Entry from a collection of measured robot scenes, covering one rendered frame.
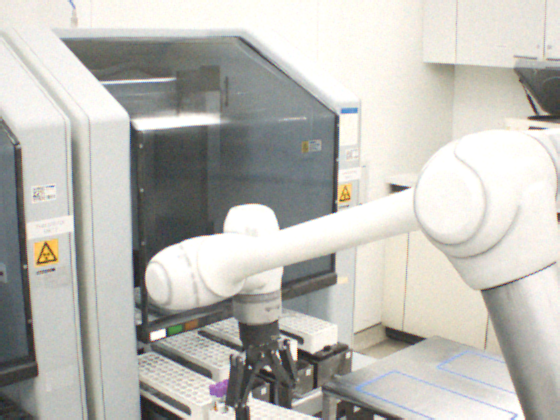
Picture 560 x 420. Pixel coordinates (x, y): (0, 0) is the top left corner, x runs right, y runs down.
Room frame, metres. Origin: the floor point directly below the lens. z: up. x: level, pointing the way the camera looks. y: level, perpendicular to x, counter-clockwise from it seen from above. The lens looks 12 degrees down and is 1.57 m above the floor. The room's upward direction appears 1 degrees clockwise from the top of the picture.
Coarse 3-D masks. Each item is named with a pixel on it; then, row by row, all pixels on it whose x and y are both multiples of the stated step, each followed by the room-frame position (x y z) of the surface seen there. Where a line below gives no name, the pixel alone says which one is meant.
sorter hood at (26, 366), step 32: (0, 128) 1.31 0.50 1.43; (0, 160) 1.26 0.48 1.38; (0, 192) 1.26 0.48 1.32; (0, 224) 1.25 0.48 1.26; (0, 256) 1.25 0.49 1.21; (0, 288) 1.25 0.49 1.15; (0, 320) 1.24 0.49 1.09; (32, 320) 1.29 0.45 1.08; (0, 352) 1.24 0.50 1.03; (32, 352) 1.28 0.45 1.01; (0, 384) 1.22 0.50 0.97
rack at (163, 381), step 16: (144, 368) 1.57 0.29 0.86; (160, 368) 1.57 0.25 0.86; (176, 368) 1.58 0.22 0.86; (144, 384) 1.56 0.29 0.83; (160, 384) 1.48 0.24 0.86; (176, 384) 1.49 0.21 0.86; (192, 384) 1.49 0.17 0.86; (208, 384) 1.50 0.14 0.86; (160, 400) 1.52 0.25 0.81; (176, 400) 1.52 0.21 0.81; (192, 400) 1.42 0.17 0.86; (208, 400) 1.42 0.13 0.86; (192, 416) 1.40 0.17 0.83
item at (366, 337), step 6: (378, 324) 3.92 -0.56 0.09; (360, 330) 3.81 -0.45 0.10; (366, 330) 3.85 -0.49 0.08; (372, 330) 3.89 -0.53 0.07; (378, 330) 3.93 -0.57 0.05; (384, 330) 3.97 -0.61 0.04; (354, 336) 3.78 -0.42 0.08; (360, 336) 3.82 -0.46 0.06; (366, 336) 3.86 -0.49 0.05; (372, 336) 3.90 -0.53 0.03; (378, 336) 3.93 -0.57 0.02; (384, 336) 3.96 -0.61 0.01; (354, 342) 3.78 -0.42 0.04; (360, 342) 3.82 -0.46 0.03; (366, 342) 3.85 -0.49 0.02; (372, 342) 3.87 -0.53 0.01; (378, 342) 3.89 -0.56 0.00; (354, 348) 3.77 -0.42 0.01; (360, 348) 3.79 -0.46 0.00
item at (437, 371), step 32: (416, 352) 1.78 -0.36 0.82; (448, 352) 1.78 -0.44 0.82; (480, 352) 1.77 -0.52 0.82; (352, 384) 1.59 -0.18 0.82; (384, 384) 1.59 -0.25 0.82; (416, 384) 1.59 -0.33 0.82; (448, 384) 1.59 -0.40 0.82; (480, 384) 1.58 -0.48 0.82; (512, 384) 1.57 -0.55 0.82; (384, 416) 1.46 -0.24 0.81; (416, 416) 1.43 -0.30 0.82; (448, 416) 1.43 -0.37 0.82; (480, 416) 1.42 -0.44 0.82; (512, 416) 1.42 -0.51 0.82
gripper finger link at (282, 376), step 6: (270, 354) 1.33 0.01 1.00; (276, 354) 1.34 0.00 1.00; (276, 360) 1.34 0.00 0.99; (270, 366) 1.36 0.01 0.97; (276, 366) 1.35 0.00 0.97; (282, 366) 1.36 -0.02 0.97; (276, 372) 1.36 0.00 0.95; (282, 372) 1.36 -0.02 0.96; (282, 378) 1.36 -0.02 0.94; (288, 378) 1.37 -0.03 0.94; (282, 384) 1.38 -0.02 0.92; (288, 384) 1.36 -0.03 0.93; (294, 384) 1.37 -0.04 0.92
